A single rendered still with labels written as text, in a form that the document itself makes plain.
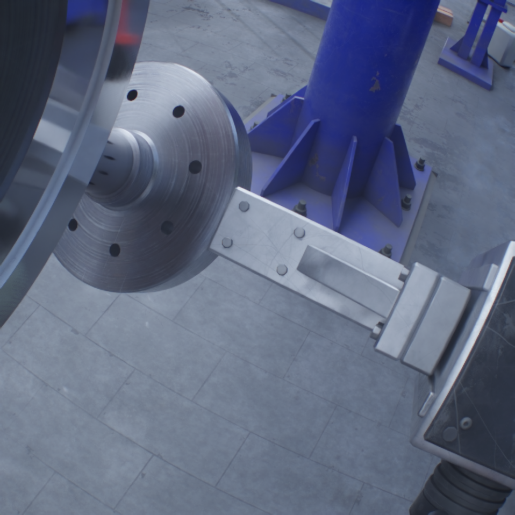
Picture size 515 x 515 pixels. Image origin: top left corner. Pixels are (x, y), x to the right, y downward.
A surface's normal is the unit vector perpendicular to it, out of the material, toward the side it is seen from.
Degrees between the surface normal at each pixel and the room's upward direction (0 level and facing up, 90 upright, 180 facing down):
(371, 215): 0
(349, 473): 0
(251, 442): 0
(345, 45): 90
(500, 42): 90
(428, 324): 49
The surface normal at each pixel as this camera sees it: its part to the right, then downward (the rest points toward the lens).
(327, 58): -0.87, 0.20
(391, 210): -0.74, 0.36
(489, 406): -0.29, -0.07
